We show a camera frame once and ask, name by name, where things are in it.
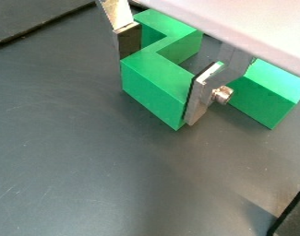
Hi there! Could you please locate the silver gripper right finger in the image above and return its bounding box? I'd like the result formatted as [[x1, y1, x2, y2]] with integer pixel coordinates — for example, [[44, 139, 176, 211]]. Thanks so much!
[[183, 43, 254, 125]]

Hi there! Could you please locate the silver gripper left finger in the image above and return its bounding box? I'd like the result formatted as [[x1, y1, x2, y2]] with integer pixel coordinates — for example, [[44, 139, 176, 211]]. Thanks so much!
[[96, 0, 143, 59]]

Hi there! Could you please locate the green stepped block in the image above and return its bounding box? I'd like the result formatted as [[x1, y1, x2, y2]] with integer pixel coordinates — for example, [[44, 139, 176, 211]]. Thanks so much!
[[121, 9, 300, 129]]

